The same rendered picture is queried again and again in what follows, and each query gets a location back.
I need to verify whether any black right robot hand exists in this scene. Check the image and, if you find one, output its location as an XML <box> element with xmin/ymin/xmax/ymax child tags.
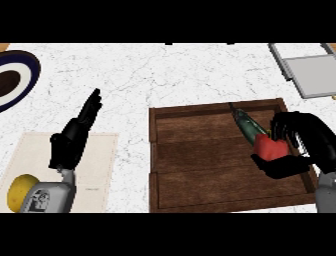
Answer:
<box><xmin>249</xmin><ymin>111</ymin><xmax>336</xmax><ymax>180</ymax></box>

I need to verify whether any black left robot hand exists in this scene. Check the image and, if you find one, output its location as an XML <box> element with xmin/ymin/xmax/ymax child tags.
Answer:
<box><xmin>47</xmin><ymin>87</ymin><xmax>104</xmax><ymax>171</ymax></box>

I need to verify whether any red bell pepper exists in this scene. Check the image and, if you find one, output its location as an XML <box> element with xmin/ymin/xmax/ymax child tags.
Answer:
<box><xmin>252</xmin><ymin>133</ymin><xmax>292</xmax><ymax>163</ymax></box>

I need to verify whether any brown wooden tray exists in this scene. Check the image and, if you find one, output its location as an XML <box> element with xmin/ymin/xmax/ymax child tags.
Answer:
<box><xmin>147</xmin><ymin>97</ymin><xmax>322</xmax><ymax>214</ymax></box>

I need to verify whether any grey tiered shelf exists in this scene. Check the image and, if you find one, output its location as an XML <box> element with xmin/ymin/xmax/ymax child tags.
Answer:
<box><xmin>267</xmin><ymin>43</ymin><xmax>336</xmax><ymax>100</ymax></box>

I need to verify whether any beige placemat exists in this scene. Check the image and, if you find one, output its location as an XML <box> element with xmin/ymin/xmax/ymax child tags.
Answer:
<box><xmin>0</xmin><ymin>131</ymin><xmax>121</xmax><ymax>214</ymax></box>

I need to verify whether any green long vegetable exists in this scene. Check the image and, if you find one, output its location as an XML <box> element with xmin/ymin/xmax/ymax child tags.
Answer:
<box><xmin>227</xmin><ymin>102</ymin><xmax>270</xmax><ymax>146</ymax></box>

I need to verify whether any yellow round fruit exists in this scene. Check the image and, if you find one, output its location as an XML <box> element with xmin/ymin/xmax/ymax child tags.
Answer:
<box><xmin>6</xmin><ymin>173</ymin><xmax>41</xmax><ymax>213</ymax></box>

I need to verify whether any navy and white plate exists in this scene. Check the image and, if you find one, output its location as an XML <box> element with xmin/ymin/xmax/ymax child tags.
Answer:
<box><xmin>0</xmin><ymin>49</ymin><xmax>42</xmax><ymax>119</ymax></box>

